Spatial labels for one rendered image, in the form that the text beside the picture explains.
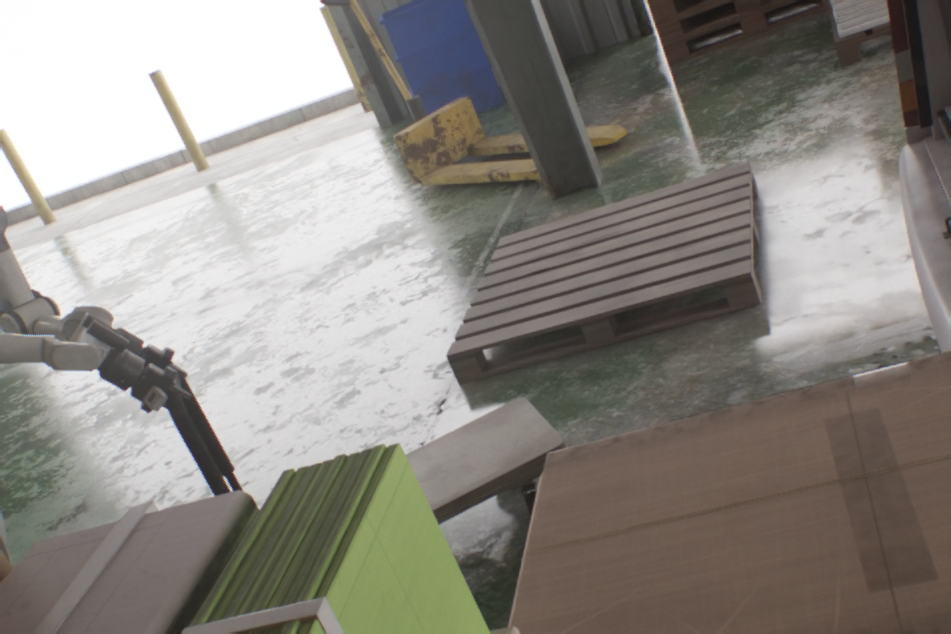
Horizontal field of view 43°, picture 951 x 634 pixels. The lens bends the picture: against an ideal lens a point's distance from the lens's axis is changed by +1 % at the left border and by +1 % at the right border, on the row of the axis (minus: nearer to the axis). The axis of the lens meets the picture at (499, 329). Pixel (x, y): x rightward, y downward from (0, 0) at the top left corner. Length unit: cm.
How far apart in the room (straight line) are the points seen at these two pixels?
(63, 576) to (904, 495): 63
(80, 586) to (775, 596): 50
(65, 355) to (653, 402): 169
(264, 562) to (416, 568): 9
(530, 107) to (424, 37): 261
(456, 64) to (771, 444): 733
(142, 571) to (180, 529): 4
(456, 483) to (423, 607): 257
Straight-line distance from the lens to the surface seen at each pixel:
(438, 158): 702
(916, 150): 335
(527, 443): 327
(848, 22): 632
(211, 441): 335
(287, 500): 68
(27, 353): 302
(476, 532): 339
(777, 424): 115
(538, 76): 575
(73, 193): 1221
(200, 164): 1081
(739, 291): 402
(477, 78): 837
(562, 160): 586
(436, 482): 328
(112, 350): 302
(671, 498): 109
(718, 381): 365
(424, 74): 834
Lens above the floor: 167
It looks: 21 degrees down
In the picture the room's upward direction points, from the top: 23 degrees counter-clockwise
